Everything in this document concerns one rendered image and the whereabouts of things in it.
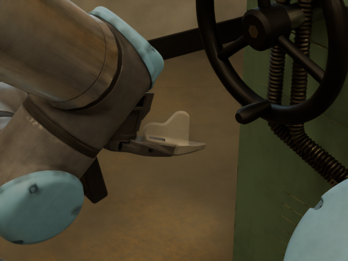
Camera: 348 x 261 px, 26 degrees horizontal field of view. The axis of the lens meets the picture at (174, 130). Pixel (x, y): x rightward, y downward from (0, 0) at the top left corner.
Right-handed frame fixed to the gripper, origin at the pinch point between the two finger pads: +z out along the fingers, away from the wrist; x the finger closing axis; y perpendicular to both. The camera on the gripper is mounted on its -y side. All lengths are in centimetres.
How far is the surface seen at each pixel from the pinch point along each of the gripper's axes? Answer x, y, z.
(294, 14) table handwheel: -3.0, 19.1, 14.0
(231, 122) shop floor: 77, -36, 104
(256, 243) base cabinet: 13, -33, 47
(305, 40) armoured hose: -3.9, 15.7, 17.2
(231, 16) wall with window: 121, -13, 138
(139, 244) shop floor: 49, -55, 50
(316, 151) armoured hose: -8.4, -0.2, 22.9
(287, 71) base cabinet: 9.2, 6.2, 32.9
